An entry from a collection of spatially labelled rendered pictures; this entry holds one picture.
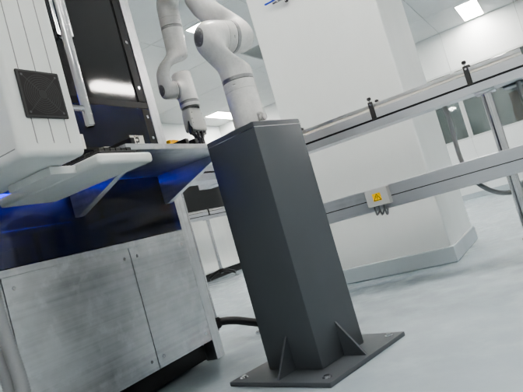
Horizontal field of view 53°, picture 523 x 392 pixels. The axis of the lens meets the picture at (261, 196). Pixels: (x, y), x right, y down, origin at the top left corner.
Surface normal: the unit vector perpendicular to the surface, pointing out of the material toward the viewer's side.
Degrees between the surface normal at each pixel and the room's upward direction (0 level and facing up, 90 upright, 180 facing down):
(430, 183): 90
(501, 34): 90
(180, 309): 90
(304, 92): 90
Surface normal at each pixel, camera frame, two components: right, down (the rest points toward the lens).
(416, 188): -0.49, 0.08
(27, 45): 0.82, -0.26
